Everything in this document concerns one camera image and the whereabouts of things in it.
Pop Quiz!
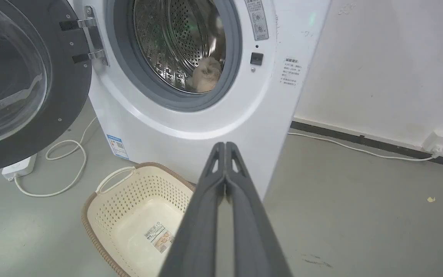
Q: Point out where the white power strip cable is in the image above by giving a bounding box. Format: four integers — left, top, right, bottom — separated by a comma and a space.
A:
13, 117, 98, 198

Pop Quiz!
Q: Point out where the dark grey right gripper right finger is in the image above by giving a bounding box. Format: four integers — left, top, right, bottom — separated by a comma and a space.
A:
225, 142, 293, 277

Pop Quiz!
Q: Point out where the white wall socket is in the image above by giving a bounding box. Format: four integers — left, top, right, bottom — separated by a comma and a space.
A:
421, 131, 443, 156

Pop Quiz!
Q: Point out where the cream garment inside drum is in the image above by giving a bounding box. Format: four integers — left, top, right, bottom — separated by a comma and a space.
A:
189, 57, 223, 93

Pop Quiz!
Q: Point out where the cream perforated laundry basket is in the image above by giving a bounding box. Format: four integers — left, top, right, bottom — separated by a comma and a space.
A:
82, 162, 197, 277

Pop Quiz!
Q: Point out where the black round washing machine door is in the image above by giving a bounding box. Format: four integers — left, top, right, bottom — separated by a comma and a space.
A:
0, 0, 92, 175

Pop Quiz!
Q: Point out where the chrome door hinge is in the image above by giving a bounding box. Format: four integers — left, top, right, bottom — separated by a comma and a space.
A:
76, 5, 109, 67

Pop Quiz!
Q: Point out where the white power strip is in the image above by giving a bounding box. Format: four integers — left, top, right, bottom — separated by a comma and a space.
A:
2, 153, 38, 180

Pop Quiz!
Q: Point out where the white front-load washing machine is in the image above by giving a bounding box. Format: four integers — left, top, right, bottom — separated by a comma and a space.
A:
68, 0, 331, 200

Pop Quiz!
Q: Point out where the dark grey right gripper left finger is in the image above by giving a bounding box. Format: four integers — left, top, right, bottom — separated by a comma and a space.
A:
158, 142, 226, 277

